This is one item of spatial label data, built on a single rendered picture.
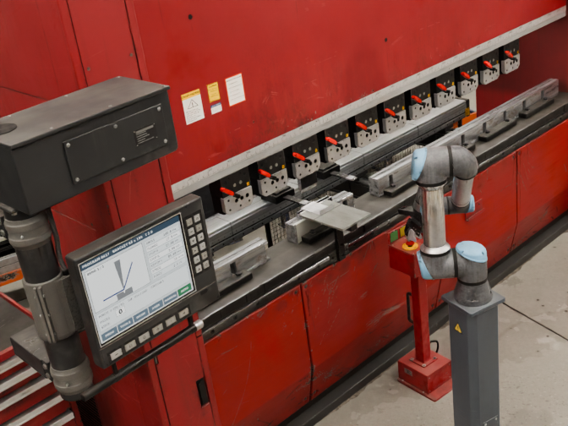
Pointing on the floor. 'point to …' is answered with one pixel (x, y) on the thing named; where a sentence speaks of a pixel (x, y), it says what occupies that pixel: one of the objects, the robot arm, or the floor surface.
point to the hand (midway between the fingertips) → (408, 237)
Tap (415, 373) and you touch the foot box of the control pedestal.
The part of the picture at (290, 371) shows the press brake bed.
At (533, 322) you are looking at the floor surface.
